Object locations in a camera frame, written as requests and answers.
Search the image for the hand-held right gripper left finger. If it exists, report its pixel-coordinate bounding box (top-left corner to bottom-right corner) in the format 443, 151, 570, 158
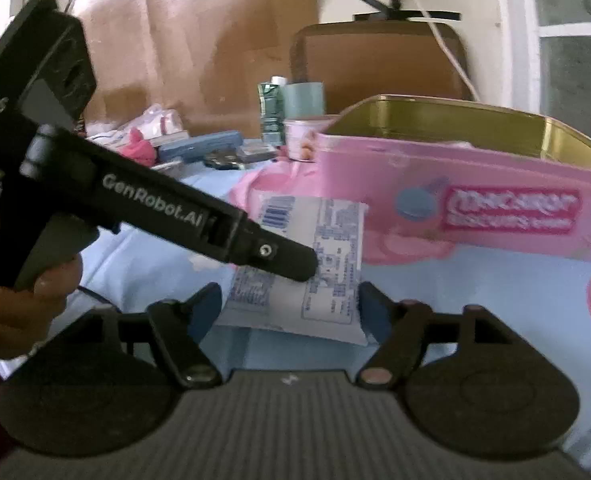
50, 282, 224, 388

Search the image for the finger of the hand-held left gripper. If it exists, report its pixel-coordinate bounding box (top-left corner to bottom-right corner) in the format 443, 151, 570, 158
228, 217, 319, 283

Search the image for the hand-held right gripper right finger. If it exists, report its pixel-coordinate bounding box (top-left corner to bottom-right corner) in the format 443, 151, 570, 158
358, 281, 521, 388

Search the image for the white tissue pack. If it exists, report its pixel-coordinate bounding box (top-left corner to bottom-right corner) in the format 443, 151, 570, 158
216, 195, 371, 347

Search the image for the person's left hand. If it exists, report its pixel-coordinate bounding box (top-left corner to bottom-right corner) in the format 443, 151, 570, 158
0, 180, 85, 361

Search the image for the pink plush toy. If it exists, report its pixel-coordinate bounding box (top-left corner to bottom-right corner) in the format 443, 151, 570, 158
120, 127, 156, 167

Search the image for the clear plastic bag of cups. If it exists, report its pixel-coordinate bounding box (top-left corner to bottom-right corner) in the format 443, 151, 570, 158
88, 104, 189, 148

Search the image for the small grey box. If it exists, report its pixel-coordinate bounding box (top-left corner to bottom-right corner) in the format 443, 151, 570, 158
238, 140, 279, 164

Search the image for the small dark round object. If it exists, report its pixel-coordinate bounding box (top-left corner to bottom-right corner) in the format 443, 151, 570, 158
203, 150, 241, 171

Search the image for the pink printed cup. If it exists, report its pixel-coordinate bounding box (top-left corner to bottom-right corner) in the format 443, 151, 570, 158
283, 115, 340, 163

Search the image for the light blue printed blanket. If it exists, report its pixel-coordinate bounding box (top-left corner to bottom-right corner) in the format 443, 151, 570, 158
40, 160, 591, 476

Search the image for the blue pencil case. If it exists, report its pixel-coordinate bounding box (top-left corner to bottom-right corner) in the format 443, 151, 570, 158
158, 130, 244, 164

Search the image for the green drink carton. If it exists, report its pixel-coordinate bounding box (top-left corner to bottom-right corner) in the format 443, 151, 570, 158
258, 76, 287, 146

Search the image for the pale teal cup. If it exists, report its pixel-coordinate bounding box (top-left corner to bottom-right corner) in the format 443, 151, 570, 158
283, 81, 325, 120

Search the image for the pink tin box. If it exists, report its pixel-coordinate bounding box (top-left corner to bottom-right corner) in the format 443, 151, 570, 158
313, 94, 591, 267

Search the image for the brown cardboard sheet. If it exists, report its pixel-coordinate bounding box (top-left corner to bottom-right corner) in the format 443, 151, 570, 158
70, 0, 321, 138

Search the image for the brown wooden chair back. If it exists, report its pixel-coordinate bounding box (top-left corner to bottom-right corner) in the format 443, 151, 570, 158
290, 22, 476, 117

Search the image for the black tripod stand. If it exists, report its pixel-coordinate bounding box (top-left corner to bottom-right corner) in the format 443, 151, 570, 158
353, 0, 463, 24

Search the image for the window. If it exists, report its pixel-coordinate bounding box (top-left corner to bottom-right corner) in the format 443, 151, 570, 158
494, 0, 591, 156

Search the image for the white cable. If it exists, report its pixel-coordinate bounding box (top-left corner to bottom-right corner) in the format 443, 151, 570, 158
390, 0, 479, 102

